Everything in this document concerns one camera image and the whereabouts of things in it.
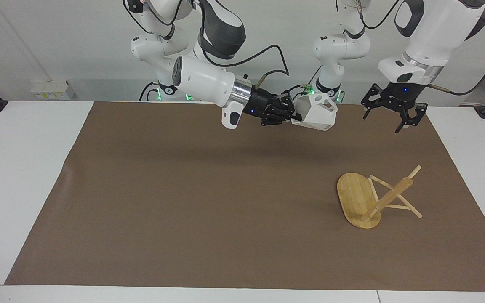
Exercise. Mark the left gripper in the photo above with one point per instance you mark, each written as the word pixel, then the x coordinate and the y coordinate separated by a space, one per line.
pixel 402 93

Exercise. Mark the white box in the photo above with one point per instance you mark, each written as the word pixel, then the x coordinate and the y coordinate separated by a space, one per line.
pixel 51 89

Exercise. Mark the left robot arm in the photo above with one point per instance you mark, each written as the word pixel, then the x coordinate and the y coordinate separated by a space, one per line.
pixel 434 29

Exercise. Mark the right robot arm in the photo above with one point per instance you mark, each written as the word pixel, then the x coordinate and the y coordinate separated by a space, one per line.
pixel 202 80

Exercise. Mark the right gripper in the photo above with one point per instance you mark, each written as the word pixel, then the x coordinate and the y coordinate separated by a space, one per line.
pixel 261 105

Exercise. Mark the wooden cup rack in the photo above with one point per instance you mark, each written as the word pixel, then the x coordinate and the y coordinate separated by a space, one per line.
pixel 358 200

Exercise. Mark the white faceted cup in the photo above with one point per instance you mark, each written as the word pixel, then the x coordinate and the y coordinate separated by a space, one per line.
pixel 316 112

